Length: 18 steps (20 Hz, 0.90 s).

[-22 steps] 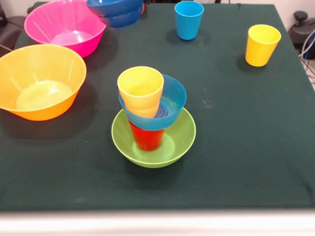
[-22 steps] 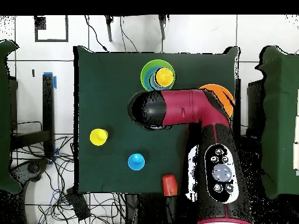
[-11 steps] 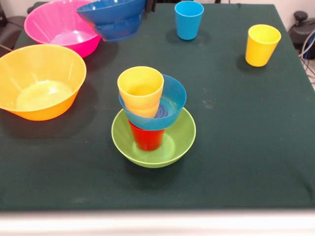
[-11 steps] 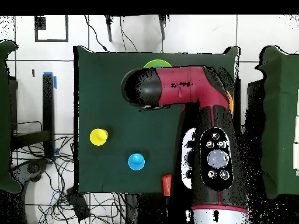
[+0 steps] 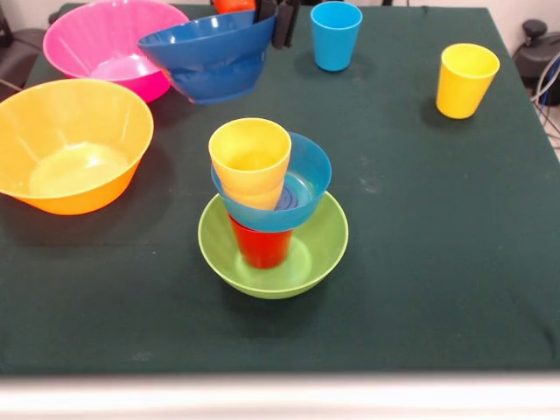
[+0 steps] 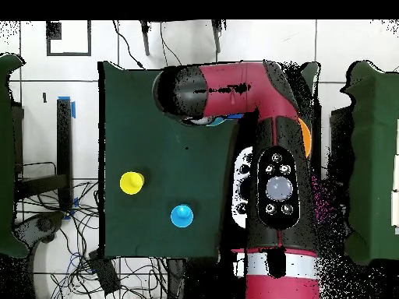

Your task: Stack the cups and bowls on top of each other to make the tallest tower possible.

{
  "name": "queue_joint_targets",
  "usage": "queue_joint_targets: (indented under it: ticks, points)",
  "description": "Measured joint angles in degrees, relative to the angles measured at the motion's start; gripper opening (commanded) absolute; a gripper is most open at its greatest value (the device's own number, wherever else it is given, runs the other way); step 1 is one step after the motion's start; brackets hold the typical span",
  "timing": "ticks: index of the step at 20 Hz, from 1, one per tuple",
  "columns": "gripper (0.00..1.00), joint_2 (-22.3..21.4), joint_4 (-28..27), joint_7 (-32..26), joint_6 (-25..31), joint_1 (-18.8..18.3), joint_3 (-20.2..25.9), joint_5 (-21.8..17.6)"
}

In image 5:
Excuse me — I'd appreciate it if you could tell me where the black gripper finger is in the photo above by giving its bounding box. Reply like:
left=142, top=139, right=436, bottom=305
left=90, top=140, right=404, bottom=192
left=254, top=0, right=278, bottom=24
left=271, top=0, right=303, bottom=50

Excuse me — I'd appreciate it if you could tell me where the dark blue plastic bowl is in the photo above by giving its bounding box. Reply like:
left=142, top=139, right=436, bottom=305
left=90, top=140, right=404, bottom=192
left=136, top=9, right=279, bottom=107

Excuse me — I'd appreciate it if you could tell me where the light blue plastic bowl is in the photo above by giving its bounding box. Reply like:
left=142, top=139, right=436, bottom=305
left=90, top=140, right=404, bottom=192
left=210, top=131, right=333, bottom=232

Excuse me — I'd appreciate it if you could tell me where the amber yellow plastic cup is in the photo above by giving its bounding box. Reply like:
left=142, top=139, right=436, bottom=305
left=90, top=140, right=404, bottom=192
left=220, top=174, right=286, bottom=212

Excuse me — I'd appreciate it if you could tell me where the red plastic cup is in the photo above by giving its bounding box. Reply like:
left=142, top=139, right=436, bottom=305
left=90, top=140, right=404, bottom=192
left=229, top=216, right=294, bottom=270

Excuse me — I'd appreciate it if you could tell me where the green plastic bowl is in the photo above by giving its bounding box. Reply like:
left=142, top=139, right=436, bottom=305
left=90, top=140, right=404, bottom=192
left=198, top=192, right=350, bottom=300

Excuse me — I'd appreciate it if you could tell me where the orange plastic cup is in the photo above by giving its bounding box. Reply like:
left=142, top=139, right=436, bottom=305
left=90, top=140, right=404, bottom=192
left=213, top=0, right=256, bottom=15

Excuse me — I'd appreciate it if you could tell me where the light blue plastic cup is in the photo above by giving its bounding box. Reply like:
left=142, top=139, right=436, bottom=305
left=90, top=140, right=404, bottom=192
left=310, top=1, right=364, bottom=73

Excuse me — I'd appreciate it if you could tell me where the large pink plastic bowl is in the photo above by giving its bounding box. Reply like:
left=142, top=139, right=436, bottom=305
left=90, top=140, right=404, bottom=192
left=42, top=0, right=191, bottom=104

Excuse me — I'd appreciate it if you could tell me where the large yellow-orange plastic bowl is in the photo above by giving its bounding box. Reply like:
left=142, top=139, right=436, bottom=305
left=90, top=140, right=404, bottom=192
left=0, top=78, right=155, bottom=216

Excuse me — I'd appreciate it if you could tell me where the dark green table cloth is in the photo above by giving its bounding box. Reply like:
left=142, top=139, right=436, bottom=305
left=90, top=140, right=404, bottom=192
left=0, top=3, right=560, bottom=376

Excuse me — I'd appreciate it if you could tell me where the tangle of cables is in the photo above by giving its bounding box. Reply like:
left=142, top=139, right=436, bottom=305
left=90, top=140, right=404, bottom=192
left=531, top=52, right=560, bottom=150

